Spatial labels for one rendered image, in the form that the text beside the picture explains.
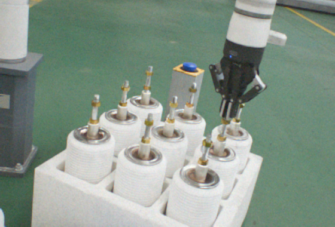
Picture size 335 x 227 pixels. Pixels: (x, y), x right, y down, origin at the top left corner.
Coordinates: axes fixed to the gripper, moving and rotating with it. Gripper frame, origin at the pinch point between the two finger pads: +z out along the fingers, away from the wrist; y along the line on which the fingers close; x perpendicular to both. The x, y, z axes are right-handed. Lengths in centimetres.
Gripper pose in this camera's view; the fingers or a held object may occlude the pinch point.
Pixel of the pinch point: (228, 109)
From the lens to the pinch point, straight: 82.9
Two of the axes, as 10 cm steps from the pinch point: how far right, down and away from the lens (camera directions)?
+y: 6.9, 3.8, -6.1
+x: 7.0, -1.6, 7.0
